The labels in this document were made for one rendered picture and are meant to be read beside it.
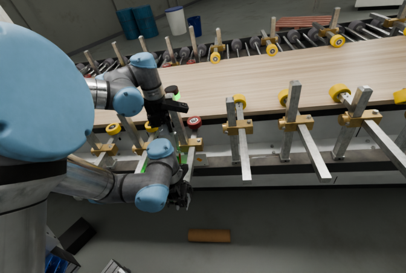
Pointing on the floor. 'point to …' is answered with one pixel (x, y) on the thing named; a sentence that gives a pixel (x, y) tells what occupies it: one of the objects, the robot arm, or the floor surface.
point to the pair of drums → (138, 22)
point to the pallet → (298, 22)
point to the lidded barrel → (176, 20)
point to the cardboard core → (209, 235)
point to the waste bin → (196, 25)
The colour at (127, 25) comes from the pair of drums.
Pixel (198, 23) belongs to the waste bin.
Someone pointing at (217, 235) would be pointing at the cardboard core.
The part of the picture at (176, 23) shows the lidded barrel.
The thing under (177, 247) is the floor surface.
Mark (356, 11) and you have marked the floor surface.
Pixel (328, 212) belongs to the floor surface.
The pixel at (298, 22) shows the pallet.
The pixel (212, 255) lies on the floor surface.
